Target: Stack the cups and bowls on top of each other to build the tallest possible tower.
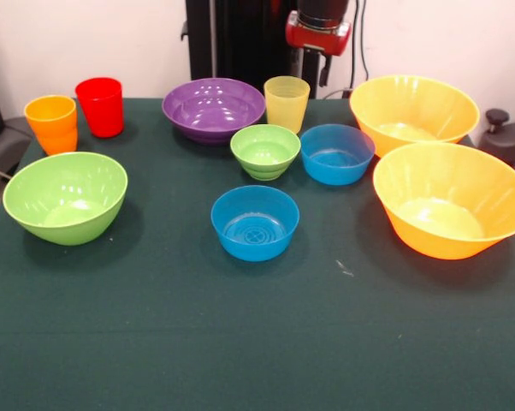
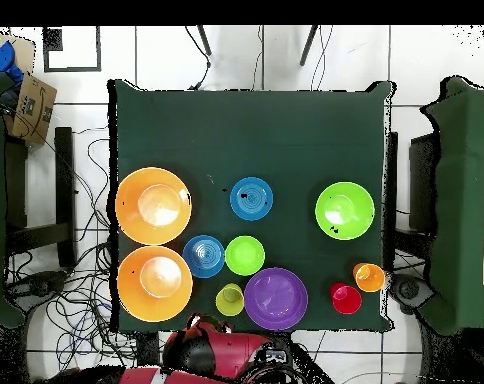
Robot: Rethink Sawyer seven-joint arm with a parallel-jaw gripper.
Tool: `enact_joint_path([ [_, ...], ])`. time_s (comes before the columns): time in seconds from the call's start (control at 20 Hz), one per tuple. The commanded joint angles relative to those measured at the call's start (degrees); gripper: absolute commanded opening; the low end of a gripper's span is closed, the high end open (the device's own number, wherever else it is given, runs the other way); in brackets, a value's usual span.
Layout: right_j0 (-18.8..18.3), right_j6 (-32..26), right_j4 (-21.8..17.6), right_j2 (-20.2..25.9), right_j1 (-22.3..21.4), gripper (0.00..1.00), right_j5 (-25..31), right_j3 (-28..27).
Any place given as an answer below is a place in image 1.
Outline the large orange bowl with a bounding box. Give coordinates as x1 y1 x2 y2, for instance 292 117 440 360
372 142 515 261
349 74 481 158

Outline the purple bowl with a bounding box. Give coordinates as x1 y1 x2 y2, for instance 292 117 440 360
161 77 267 146

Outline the yellow cup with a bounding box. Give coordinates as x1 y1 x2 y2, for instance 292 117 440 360
263 75 311 135

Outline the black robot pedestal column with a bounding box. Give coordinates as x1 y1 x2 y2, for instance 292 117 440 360
181 0 329 100

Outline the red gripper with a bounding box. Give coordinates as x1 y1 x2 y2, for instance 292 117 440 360
284 11 352 88

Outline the small green bowl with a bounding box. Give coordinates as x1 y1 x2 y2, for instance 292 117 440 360
229 123 302 182

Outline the red cup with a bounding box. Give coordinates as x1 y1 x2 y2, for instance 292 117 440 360
74 76 124 139

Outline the blue bowl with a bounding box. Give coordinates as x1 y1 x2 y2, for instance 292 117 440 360
210 184 301 262
299 123 376 187

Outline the black wall cable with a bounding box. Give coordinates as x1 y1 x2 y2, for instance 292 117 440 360
353 0 370 82

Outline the large green bowl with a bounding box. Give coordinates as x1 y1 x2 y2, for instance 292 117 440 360
2 151 129 247

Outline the dark green table cloth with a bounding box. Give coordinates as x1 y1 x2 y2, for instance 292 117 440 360
0 97 515 411

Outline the orange cup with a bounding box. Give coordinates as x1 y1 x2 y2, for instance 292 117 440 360
23 94 79 156

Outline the black pedestal foot with knob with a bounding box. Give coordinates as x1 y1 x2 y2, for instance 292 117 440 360
479 108 515 170

